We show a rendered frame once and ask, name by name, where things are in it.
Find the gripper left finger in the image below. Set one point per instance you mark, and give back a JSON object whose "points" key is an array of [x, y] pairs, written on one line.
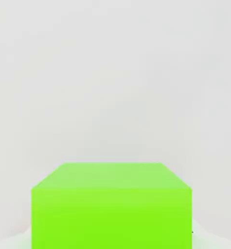
{"points": [[21, 242]]}

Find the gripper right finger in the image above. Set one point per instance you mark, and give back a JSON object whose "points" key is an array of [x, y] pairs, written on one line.
{"points": [[201, 240]]}

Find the small green cube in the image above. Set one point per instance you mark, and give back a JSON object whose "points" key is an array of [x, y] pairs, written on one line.
{"points": [[111, 214]]}

